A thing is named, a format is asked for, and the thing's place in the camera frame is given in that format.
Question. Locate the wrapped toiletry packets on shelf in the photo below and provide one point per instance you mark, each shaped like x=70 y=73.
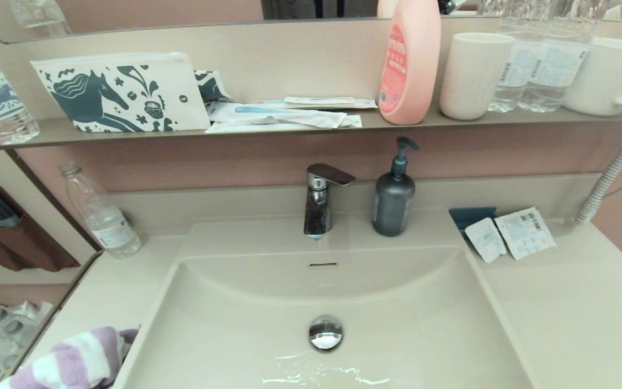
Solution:
x=289 y=116

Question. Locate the clear ribbed water bottle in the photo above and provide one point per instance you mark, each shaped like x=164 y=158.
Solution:
x=511 y=70
x=559 y=70

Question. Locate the brown holder bag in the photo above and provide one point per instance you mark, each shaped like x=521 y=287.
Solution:
x=30 y=248

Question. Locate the thin white blue sachet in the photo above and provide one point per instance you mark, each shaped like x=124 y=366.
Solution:
x=316 y=101

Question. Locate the pink lotion bottle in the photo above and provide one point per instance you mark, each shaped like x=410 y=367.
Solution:
x=416 y=65

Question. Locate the chrome drain stopper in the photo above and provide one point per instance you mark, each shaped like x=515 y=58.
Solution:
x=325 y=334

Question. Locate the dark blue sachet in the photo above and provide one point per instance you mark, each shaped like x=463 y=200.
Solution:
x=470 y=216

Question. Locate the white pouch blue horse print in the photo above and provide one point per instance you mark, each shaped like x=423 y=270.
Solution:
x=89 y=97

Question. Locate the white ribbed tumbler cup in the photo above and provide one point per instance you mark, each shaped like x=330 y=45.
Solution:
x=473 y=75

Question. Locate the chrome sink faucet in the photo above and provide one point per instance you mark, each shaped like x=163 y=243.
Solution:
x=317 y=210

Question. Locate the dark grey pump soap bottle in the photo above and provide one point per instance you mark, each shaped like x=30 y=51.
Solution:
x=392 y=205

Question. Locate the flat white packet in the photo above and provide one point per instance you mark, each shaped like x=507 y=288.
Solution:
x=246 y=128

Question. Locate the slim clear plastic bottle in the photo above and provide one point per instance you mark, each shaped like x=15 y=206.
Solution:
x=107 y=227

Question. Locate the grey brown wall shelf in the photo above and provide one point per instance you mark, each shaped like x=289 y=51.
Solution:
x=46 y=135

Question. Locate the large white barcode sachet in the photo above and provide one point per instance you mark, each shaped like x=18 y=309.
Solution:
x=524 y=232

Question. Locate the beige wash basin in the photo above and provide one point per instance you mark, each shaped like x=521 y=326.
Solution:
x=397 y=313

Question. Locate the wall mirror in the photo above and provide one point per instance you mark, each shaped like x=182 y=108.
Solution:
x=154 y=11

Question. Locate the purple white striped towel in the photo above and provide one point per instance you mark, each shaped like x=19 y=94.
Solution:
x=73 y=362

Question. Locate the small white sachet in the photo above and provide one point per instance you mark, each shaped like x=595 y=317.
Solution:
x=486 y=240

